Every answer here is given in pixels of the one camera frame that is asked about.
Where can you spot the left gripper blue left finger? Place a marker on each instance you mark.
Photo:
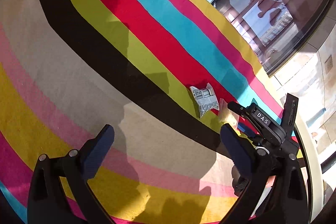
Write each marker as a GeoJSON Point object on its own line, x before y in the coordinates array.
{"type": "Point", "coordinates": [94, 151]}

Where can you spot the clear packet with round pastry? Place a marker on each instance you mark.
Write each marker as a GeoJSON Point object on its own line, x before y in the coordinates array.
{"type": "Point", "coordinates": [225, 115]}

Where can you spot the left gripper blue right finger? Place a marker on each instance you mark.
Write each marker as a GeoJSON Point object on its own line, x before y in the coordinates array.
{"type": "Point", "coordinates": [239, 149]}

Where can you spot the white printed snack packet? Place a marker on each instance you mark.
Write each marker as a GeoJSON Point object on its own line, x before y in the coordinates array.
{"type": "Point", "coordinates": [206, 99]}

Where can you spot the colourful striped cloth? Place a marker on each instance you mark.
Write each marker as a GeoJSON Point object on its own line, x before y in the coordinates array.
{"type": "Point", "coordinates": [69, 67]}

